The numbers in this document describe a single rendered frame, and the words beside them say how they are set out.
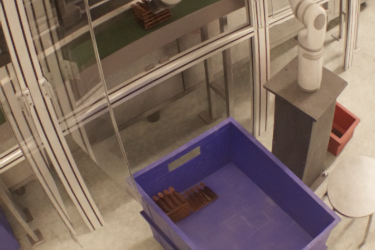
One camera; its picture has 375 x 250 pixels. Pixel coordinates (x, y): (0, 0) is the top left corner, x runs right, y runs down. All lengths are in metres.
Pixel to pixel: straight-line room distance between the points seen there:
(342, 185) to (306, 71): 0.47
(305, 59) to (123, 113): 0.90
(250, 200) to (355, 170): 0.45
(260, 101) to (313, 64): 0.58
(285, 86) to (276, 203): 0.41
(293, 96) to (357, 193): 0.48
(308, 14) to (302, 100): 0.31
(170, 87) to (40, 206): 0.82
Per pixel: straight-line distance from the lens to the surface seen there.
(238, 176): 1.68
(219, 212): 1.59
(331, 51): 2.61
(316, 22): 1.32
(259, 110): 1.98
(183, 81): 2.09
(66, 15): 0.79
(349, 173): 1.68
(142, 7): 1.55
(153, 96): 2.04
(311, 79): 1.46
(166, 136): 2.13
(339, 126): 2.17
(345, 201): 1.60
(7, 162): 1.44
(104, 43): 1.55
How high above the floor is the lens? 1.57
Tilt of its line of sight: 44 degrees down
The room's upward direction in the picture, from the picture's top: 9 degrees counter-clockwise
